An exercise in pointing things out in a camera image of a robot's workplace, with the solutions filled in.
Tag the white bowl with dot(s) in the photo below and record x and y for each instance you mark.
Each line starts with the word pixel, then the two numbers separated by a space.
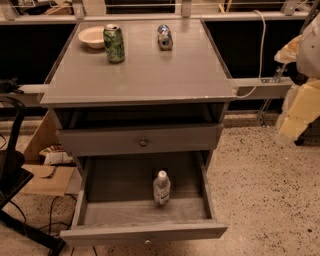
pixel 93 37

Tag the brown cardboard sheet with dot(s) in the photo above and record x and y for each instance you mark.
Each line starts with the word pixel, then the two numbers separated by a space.
pixel 48 179

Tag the black office chair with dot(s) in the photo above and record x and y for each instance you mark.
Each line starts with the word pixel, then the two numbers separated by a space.
pixel 13 178

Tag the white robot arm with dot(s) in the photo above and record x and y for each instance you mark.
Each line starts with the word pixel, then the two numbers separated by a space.
pixel 303 103

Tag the open grey middle drawer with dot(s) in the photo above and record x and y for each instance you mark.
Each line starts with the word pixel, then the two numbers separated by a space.
pixel 116 205

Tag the closed grey top drawer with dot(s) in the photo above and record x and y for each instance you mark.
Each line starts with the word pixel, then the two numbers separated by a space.
pixel 140 140

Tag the green soda can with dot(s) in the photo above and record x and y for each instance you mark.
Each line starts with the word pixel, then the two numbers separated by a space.
pixel 114 44

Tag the crumpled paper packaging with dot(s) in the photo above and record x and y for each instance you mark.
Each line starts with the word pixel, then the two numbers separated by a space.
pixel 55 155

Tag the grey drawer cabinet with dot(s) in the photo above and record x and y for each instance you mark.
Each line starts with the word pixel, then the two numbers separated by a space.
pixel 144 115

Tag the grey metal rail frame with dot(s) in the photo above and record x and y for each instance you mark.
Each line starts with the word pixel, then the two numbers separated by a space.
pixel 263 87

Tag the clear plastic water bottle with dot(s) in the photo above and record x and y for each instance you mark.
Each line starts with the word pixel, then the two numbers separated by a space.
pixel 161 188

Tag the blue silver lying can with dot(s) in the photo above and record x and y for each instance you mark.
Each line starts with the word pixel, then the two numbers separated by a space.
pixel 164 37

